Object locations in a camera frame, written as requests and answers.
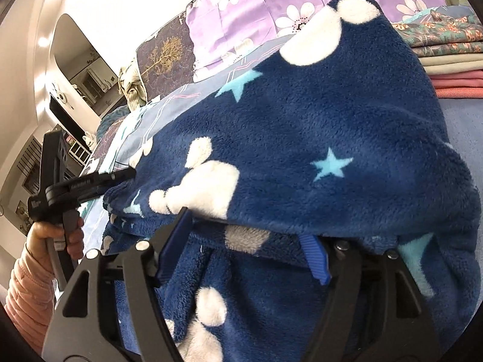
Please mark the folded pink cloth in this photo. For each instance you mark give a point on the folded pink cloth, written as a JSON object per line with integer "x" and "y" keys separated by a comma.
{"x": 458, "y": 85}

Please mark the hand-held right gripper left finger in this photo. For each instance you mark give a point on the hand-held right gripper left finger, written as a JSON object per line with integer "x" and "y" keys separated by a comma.
{"x": 171, "y": 247}

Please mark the navy fleece garment white print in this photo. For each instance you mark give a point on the navy fleece garment white print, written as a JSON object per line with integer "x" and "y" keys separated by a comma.
{"x": 302, "y": 128}

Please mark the beige plush toy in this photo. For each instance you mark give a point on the beige plush toy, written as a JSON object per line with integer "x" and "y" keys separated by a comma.
{"x": 130, "y": 85}

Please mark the folded beige cloth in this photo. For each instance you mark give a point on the folded beige cloth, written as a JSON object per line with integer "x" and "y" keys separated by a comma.
{"x": 452, "y": 62}

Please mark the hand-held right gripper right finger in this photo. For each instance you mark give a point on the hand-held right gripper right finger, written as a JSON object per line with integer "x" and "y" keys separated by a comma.
{"x": 316, "y": 260}

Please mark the person's left hand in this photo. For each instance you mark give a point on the person's left hand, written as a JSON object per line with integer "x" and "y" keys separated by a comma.
{"x": 39, "y": 230}

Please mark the purple floral pillow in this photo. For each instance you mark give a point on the purple floral pillow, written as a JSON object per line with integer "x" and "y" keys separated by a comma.
{"x": 264, "y": 3}

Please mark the person's left forearm pink sleeve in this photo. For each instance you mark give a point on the person's left forearm pink sleeve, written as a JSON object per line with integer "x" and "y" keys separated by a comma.
{"x": 28, "y": 294}

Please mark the dark radiator grille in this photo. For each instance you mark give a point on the dark radiator grille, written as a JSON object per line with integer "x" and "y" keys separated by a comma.
{"x": 29, "y": 162}

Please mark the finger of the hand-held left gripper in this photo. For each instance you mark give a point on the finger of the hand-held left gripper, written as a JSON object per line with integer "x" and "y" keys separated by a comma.
{"x": 109, "y": 181}

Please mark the black wall screen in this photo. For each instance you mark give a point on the black wall screen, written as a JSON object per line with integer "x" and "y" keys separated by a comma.
{"x": 62, "y": 111}

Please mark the dark tree-print pillow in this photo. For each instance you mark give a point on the dark tree-print pillow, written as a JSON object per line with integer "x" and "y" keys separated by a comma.
{"x": 166, "y": 52}

